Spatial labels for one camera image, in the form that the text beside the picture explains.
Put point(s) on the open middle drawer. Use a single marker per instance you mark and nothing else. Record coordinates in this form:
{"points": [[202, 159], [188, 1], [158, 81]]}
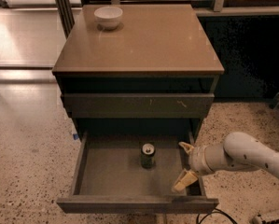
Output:
{"points": [[109, 179]]}

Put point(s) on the small dark floor object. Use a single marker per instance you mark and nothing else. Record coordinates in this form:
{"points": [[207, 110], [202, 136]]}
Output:
{"points": [[275, 101]]}

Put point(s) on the blue tape piece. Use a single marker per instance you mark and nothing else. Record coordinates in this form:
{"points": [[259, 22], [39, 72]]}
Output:
{"points": [[75, 136]]}

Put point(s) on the closed top drawer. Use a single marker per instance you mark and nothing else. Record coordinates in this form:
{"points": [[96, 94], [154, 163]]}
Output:
{"points": [[137, 105]]}

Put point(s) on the white ceramic bowl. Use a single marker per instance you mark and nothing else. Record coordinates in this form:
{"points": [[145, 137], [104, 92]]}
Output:
{"points": [[108, 17]]}

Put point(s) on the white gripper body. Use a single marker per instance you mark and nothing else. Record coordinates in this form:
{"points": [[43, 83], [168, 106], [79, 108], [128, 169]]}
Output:
{"points": [[196, 160]]}

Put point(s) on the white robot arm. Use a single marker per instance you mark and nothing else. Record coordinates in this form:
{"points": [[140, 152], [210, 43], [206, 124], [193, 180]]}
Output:
{"points": [[239, 152]]}

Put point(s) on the brown drawer cabinet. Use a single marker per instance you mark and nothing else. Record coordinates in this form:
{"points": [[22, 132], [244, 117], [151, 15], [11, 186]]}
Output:
{"points": [[155, 49]]}

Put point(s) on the green soda can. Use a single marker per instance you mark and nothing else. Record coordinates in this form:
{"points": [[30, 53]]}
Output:
{"points": [[147, 155]]}

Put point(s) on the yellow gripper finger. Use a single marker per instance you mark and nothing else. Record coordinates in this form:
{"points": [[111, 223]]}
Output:
{"points": [[186, 146], [185, 179]]}

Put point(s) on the grey power strip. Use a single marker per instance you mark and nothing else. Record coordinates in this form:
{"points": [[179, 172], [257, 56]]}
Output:
{"points": [[271, 217]]}

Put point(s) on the dark metal post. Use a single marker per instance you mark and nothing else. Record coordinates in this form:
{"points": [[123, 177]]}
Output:
{"points": [[66, 15]]}

